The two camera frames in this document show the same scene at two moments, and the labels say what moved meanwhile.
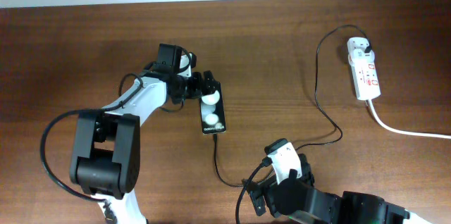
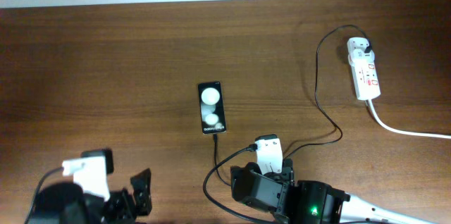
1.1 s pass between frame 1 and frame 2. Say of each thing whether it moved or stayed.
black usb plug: stayed
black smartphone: stayed
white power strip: stayed
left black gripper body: moved
